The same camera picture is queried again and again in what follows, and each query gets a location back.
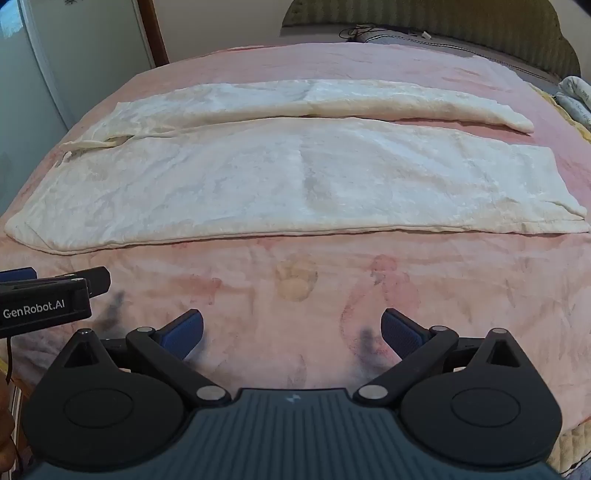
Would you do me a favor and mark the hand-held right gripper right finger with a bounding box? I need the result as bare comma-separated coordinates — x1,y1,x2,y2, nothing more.
355,309,541,409

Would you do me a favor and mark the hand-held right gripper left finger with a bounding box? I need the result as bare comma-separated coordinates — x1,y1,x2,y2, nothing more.
46,309,232,409

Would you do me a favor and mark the cream embossed towel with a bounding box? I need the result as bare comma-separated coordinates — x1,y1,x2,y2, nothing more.
4,78,591,254

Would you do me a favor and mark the olive padded headboard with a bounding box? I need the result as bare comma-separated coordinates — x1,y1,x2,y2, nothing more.
281,0,583,77

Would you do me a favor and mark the yellow quilted sheet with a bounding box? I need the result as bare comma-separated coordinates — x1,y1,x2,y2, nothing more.
531,83,591,153

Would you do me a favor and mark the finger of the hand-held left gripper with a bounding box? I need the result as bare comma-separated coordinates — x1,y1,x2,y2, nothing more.
39,267,112,297
0,268,38,284

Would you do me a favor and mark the white printed cloth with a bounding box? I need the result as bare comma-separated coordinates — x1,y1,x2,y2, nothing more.
554,76,591,139

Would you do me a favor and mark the pink printed blanket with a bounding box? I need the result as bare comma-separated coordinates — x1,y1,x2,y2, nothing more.
0,42,591,435

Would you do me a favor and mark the brown wooden door frame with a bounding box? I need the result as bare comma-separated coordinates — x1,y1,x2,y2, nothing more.
139,0,169,65

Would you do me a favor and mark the black cable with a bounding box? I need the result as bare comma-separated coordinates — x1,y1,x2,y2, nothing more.
339,25,430,40

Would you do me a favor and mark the white door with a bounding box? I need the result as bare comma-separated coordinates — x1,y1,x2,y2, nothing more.
0,0,155,139

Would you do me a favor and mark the grey pillow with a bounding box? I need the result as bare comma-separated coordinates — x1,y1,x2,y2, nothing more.
342,25,568,84

